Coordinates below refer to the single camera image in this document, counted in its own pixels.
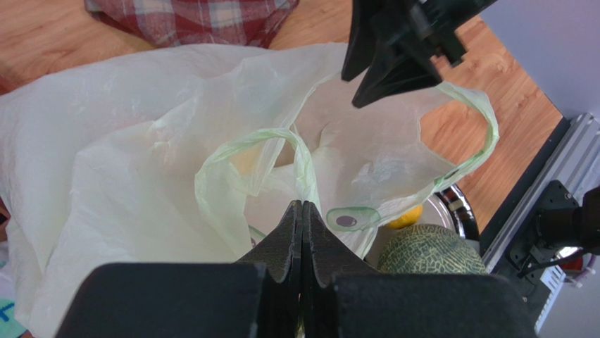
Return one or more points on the teal white sock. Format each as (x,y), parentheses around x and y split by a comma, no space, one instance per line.
(10,327)

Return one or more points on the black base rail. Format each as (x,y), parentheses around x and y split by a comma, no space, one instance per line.
(554,206)

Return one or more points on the small yellow fake fruit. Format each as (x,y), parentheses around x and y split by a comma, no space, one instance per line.
(410,218)

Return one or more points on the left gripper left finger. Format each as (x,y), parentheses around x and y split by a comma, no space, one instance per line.
(256,296)

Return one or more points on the red plaid folded cloth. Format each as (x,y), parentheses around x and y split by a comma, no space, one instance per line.
(168,23)

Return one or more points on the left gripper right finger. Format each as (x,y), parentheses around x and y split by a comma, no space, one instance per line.
(343,296)

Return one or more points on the dark rimmed ceramic plate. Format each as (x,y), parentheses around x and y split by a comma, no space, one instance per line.
(448,208)

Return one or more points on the green netted fake melon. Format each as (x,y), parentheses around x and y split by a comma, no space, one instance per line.
(429,249)

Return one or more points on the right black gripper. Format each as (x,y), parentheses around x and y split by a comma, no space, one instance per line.
(377,43)

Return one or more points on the translucent avocado print plastic bag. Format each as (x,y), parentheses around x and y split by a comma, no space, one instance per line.
(193,153)

